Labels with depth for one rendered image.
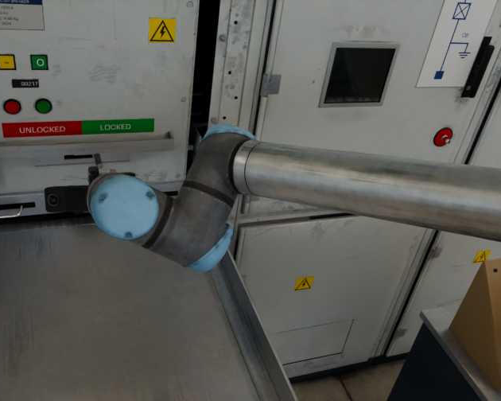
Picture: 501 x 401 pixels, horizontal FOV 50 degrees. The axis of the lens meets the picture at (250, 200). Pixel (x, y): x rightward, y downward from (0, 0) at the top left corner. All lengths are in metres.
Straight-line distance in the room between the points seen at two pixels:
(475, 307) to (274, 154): 0.70
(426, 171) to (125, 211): 0.41
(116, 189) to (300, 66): 0.61
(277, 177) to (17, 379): 0.58
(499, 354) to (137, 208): 0.86
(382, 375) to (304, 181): 1.58
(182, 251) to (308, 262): 0.84
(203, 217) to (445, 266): 1.29
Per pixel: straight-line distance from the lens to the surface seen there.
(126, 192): 0.78
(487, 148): 1.72
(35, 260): 1.25
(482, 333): 1.33
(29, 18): 1.15
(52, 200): 1.00
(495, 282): 1.30
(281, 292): 1.67
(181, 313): 1.12
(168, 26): 1.18
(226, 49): 1.18
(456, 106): 1.55
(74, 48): 1.17
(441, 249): 1.90
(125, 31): 1.17
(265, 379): 1.04
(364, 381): 2.21
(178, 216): 0.81
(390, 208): 0.69
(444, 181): 0.67
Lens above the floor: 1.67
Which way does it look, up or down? 35 degrees down
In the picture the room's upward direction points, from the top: 9 degrees clockwise
